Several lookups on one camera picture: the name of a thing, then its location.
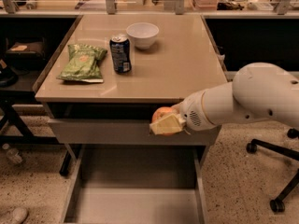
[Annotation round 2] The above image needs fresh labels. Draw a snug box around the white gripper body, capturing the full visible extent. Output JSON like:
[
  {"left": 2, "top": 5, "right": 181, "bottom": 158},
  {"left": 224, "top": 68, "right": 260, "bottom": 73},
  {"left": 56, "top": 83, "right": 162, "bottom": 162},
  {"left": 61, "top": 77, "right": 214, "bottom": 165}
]
[{"left": 179, "top": 90, "right": 215, "bottom": 131}]

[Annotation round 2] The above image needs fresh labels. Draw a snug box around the orange fruit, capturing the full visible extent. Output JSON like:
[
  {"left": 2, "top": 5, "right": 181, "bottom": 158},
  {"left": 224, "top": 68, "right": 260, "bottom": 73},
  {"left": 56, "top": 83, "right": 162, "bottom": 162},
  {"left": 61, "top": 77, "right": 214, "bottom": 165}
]
[{"left": 150, "top": 107, "right": 178, "bottom": 135}]

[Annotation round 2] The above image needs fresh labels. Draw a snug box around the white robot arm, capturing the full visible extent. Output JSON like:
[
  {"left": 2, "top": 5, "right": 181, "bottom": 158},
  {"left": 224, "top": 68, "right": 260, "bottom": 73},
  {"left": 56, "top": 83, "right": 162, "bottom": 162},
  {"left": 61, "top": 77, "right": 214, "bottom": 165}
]
[{"left": 149, "top": 63, "right": 299, "bottom": 135}]

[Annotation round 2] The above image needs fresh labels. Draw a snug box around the beige drawer cabinet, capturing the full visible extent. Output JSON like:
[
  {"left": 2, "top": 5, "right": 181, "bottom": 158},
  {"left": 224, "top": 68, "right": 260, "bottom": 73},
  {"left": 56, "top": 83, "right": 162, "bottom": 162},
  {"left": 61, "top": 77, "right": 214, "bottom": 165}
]
[{"left": 32, "top": 12, "right": 237, "bottom": 179}]

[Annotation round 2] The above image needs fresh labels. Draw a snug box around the open middle drawer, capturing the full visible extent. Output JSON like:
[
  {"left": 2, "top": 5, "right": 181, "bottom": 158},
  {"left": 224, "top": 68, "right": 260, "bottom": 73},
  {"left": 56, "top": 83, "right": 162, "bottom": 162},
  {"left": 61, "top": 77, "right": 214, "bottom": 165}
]
[{"left": 60, "top": 146, "right": 208, "bottom": 224}]

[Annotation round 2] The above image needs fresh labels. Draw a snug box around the white ceramic bowl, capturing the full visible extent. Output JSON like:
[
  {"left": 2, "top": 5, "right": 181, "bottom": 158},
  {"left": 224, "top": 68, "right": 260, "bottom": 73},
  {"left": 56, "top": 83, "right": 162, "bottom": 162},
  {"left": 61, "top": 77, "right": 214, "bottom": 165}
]
[{"left": 126, "top": 22, "right": 160, "bottom": 49}]

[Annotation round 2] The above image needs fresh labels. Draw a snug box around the blue soda can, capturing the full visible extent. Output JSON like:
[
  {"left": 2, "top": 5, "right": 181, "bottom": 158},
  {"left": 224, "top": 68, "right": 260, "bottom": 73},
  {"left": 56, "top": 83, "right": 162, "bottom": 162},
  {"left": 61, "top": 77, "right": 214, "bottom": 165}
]
[{"left": 109, "top": 34, "right": 132, "bottom": 74}]

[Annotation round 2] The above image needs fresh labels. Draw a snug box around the green chip bag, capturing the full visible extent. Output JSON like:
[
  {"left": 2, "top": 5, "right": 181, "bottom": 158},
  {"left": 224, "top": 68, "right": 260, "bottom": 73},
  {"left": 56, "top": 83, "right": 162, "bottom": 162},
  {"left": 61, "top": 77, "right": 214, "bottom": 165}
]
[{"left": 57, "top": 44, "right": 107, "bottom": 83}]

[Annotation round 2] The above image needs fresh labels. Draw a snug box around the clear plastic bottle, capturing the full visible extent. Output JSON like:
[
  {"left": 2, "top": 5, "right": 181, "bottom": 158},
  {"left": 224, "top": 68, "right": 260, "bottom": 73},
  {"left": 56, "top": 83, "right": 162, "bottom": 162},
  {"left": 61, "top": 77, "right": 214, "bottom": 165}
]
[{"left": 2, "top": 144, "right": 23, "bottom": 164}]

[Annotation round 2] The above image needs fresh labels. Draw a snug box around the grey shoe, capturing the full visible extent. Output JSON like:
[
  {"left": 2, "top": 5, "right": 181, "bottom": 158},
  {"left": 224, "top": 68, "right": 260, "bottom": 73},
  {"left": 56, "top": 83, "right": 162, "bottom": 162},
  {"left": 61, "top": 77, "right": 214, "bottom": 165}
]
[{"left": 10, "top": 207, "right": 29, "bottom": 224}]

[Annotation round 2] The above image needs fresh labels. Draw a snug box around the black side table frame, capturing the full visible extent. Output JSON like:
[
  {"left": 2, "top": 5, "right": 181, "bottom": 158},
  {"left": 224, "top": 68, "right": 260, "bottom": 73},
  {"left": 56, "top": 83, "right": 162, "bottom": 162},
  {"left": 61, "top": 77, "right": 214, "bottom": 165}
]
[{"left": 0, "top": 93, "right": 73, "bottom": 176}]

